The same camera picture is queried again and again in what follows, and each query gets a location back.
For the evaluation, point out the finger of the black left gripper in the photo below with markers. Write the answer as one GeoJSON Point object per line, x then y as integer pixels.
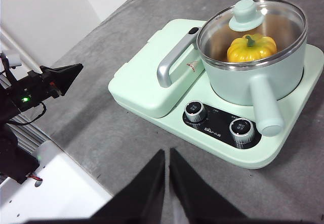
{"type": "Point", "coordinates": [65, 78]}

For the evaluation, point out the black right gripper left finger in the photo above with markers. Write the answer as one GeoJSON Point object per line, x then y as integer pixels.
{"type": "Point", "coordinates": [141, 198]}

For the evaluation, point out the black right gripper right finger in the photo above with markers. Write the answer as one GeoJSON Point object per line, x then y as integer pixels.
{"type": "Point", "coordinates": [200, 198]}

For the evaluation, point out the yellow pumpkin with green stem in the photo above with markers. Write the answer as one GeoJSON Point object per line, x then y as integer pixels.
{"type": "Point", "coordinates": [253, 50]}

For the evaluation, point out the glass lid with green knob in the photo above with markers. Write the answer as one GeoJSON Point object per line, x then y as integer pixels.
{"type": "Point", "coordinates": [245, 14]}

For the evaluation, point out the silver control knob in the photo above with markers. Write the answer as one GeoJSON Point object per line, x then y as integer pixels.
{"type": "Point", "coordinates": [241, 130]}
{"type": "Point", "coordinates": [194, 111]}

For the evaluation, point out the green breakfast machine base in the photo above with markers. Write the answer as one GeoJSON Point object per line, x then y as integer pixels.
{"type": "Point", "coordinates": [291, 133]}

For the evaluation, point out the white frame bar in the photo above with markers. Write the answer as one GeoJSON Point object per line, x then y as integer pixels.
{"type": "Point", "coordinates": [27, 57]}

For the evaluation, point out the pale grey camera box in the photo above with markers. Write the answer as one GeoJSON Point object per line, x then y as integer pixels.
{"type": "Point", "coordinates": [13, 60]}

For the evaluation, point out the grey ribbed aluminium rail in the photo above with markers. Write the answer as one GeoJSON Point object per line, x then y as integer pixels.
{"type": "Point", "coordinates": [30, 135]}

